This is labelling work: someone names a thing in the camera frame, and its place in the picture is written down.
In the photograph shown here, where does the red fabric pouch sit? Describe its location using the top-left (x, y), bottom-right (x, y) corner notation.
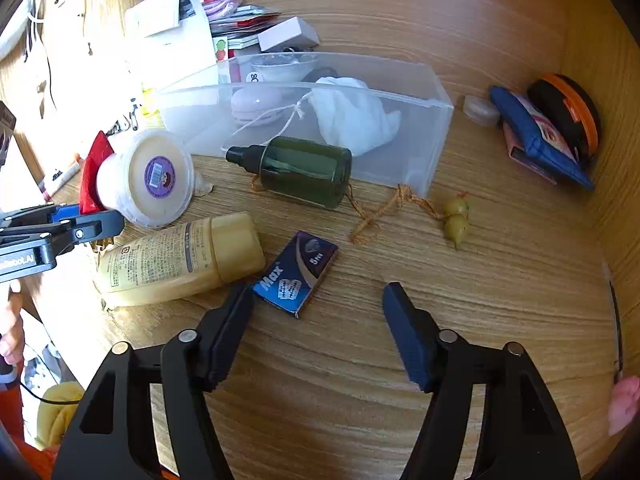
top-left (78, 131), bottom-right (114, 214)

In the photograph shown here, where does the white round tape roll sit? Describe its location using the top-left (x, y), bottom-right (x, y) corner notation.
top-left (96, 129), bottom-right (195, 229)

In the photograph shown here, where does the cream lotion bottle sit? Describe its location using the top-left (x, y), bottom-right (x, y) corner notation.
top-left (93, 211), bottom-right (265, 308)

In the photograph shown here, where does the pink macaron case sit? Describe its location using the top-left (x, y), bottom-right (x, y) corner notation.
top-left (231, 84), bottom-right (283, 126)

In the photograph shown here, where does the blue Max staples box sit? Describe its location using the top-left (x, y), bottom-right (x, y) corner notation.
top-left (253, 231), bottom-right (338, 318)

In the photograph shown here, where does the green bead charm with cord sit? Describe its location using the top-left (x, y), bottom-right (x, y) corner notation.
top-left (249, 174), bottom-right (472, 252)

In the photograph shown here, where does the dark green spray bottle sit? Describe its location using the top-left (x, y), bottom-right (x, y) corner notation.
top-left (226, 136), bottom-right (352, 209)

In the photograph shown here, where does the white drawstring cloth pouch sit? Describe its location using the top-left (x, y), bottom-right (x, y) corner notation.
top-left (220, 76), bottom-right (403, 157)

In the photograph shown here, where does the clear plastic storage bin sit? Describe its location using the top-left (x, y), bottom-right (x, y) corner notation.
top-left (153, 52), bottom-right (454, 197)

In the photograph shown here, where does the person's hand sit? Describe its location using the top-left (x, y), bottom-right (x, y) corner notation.
top-left (608, 376), bottom-right (640, 436)

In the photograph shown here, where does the black pen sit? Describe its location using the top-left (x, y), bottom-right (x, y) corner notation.
top-left (608, 281), bottom-right (624, 384)

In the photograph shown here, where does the small seashell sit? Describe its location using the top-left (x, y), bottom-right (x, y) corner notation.
top-left (193, 172), bottom-right (215, 197)

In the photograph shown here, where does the white paper box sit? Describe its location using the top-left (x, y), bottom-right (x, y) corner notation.
top-left (125, 0), bottom-right (218, 90)

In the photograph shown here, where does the stack of packets and cards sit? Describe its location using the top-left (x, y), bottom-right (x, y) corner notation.
top-left (200, 0), bottom-right (281, 51)

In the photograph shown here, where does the white bowl with trinkets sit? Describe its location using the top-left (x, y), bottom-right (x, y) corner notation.
top-left (250, 52), bottom-right (319, 82)

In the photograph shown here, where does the pink notebook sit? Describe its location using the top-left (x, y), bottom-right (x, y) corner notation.
top-left (502, 122), bottom-right (556, 185)

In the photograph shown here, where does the blue patterned pouch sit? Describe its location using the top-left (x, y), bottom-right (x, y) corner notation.
top-left (489, 86), bottom-right (594, 191)

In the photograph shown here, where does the small white cardboard box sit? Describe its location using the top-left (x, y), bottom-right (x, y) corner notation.
top-left (258, 16), bottom-right (320, 52)

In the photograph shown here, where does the small round white container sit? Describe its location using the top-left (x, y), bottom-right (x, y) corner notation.
top-left (462, 94), bottom-right (500, 127)

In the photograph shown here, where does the black orange round case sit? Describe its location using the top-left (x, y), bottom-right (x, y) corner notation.
top-left (526, 73), bottom-right (602, 169)

